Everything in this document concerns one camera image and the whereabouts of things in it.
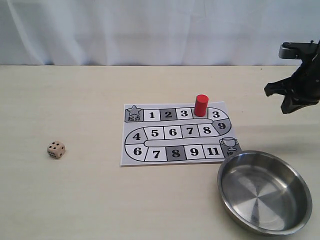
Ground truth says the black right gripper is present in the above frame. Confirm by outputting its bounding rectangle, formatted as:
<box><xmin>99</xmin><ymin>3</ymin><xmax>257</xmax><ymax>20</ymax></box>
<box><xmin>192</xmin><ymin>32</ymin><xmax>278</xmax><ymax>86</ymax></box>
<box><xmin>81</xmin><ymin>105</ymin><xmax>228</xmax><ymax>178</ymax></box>
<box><xmin>264</xmin><ymin>56</ymin><xmax>320</xmax><ymax>114</ymax></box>

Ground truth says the red cylinder game piece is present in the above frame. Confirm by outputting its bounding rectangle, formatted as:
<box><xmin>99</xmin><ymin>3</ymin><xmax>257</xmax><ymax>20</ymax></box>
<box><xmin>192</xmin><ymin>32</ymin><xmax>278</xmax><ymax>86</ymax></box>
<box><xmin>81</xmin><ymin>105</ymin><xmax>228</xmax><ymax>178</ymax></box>
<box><xmin>194</xmin><ymin>94</ymin><xmax>209</xmax><ymax>117</ymax></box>

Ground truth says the beige wooden die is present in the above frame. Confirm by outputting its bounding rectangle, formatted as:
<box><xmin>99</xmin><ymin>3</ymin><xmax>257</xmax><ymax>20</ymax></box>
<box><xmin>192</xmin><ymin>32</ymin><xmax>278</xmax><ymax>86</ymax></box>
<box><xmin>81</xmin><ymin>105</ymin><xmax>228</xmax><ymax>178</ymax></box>
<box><xmin>47</xmin><ymin>140</ymin><xmax>66</xmax><ymax>159</ymax></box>

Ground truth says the round stainless steel dish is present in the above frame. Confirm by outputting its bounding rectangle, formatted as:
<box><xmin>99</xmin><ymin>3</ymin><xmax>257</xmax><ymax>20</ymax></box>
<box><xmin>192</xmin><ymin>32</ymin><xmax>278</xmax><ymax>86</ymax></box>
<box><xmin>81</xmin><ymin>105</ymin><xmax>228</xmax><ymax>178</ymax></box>
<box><xmin>217</xmin><ymin>150</ymin><xmax>313</xmax><ymax>236</ymax></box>

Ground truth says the paper number game board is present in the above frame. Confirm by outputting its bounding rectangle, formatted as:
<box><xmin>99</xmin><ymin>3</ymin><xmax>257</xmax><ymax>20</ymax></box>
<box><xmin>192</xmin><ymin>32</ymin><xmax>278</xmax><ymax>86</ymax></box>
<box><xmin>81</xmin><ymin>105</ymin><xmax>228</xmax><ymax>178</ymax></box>
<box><xmin>120</xmin><ymin>101</ymin><xmax>242</xmax><ymax>167</ymax></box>

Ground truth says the white background curtain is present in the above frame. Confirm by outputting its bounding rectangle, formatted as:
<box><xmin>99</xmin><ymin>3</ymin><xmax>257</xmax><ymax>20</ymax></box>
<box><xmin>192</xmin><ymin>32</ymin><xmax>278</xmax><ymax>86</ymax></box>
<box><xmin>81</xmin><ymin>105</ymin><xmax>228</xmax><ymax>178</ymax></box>
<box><xmin>0</xmin><ymin>0</ymin><xmax>320</xmax><ymax>66</ymax></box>

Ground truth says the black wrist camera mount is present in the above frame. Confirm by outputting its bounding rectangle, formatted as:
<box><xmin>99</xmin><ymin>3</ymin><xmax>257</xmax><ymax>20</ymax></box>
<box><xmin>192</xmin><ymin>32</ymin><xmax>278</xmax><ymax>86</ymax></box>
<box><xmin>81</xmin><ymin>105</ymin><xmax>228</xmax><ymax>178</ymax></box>
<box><xmin>278</xmin><ymin>40</ymin><xmax>320</xmax><ymax>61</ymax></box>

